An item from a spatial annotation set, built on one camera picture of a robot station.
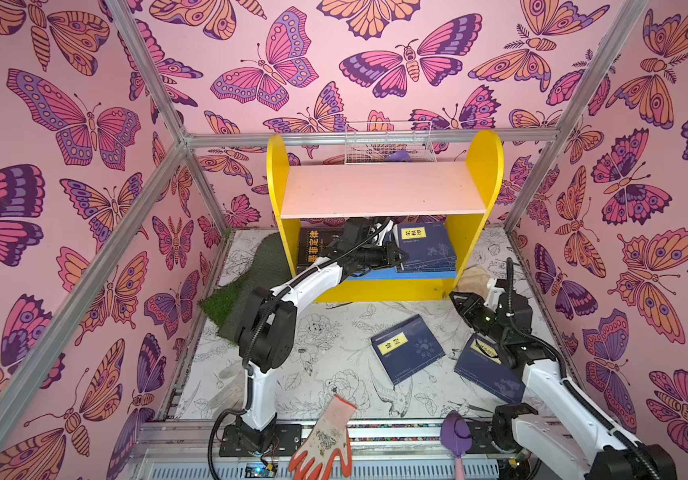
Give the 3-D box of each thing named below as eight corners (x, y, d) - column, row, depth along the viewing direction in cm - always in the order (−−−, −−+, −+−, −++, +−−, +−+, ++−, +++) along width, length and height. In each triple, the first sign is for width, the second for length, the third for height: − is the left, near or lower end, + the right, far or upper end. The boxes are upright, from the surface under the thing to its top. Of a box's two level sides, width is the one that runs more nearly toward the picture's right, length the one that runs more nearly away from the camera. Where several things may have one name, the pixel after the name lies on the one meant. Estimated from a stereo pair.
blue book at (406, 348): (393, 386, 84) (394, 382, 82) (368, 343, 92) (368, 339, 90) (444, 356, 89) (447, 353, 87) (417, 318, 97) (418, 314, 95)
